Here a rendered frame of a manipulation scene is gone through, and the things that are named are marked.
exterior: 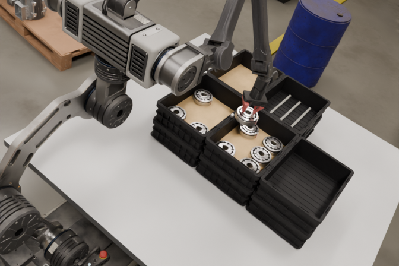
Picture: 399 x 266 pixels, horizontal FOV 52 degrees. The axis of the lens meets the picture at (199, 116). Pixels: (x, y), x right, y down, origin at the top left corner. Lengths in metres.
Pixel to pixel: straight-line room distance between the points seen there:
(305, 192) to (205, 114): 0.62
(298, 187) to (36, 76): 2.30
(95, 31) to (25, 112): 1.90
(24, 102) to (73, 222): 1.25
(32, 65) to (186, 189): 2.08
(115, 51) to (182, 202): 0.82
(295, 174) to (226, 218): 0.40
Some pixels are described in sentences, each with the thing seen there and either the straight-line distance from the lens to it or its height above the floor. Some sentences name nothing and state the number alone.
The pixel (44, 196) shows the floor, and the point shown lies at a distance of 2.69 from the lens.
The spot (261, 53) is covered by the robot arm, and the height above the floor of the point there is 1.35.
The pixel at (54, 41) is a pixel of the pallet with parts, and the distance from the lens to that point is 3.60.
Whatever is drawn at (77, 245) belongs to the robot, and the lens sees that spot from 2.04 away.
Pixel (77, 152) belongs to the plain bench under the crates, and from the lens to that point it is 1.97.
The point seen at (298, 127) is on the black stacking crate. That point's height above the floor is 0.83.
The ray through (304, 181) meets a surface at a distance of 1.99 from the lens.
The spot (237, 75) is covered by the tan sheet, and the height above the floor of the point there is 0.83.
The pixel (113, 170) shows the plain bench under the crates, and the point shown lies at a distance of 1.91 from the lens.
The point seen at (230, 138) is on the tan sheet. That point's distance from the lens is 2.01.
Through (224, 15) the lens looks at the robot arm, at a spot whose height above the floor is 1.54.
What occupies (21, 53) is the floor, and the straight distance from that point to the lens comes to 3.73.
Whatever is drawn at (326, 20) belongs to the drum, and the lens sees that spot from 3.74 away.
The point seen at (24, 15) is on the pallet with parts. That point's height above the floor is 0.21.
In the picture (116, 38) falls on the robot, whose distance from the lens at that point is 1.28.
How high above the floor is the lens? 2.18
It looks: 41 degrees down
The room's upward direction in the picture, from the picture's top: 18 degrees clockwise
